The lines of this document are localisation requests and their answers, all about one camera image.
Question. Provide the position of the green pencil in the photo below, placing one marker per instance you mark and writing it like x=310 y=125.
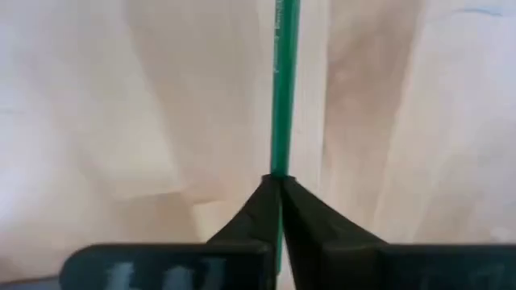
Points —
x=285 y=80

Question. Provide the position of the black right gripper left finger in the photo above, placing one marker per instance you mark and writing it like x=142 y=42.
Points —
x=181 y=266

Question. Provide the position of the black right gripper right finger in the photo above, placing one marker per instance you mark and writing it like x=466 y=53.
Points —
x=383 y=266

